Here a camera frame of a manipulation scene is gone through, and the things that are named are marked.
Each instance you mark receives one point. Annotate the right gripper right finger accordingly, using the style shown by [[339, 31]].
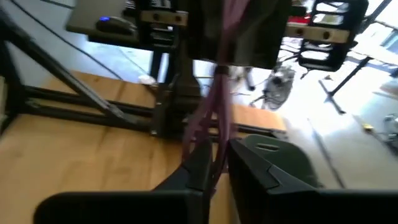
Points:
[[280, 208]]

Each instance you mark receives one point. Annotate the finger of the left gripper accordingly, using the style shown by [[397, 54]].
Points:
[[267, 34], [202, 31]]

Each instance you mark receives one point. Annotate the black computer mouse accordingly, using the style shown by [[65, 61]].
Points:
[[115, 26]]

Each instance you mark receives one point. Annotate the black floor stand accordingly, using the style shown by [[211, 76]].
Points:
[[345, 84]]

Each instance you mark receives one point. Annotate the blue-grey plastic bin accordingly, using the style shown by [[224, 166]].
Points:
[[286, 158]]

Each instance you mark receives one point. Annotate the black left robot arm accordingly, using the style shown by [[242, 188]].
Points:
[[183, 93]]

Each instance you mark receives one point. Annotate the black aluminium table frame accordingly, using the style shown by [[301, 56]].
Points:
[[93, 117]]

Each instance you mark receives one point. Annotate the black floor fan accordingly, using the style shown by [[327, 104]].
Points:
[[276, 84]]

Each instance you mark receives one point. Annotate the small yellow object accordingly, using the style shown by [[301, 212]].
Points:
[[368, 127]]

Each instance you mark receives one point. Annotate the grey desk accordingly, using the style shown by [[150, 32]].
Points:
[[84, 15]]

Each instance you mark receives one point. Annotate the white crumpled object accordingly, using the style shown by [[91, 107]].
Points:
[[147, 80]]

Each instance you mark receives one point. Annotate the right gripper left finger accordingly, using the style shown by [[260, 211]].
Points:
[[174, 205]]

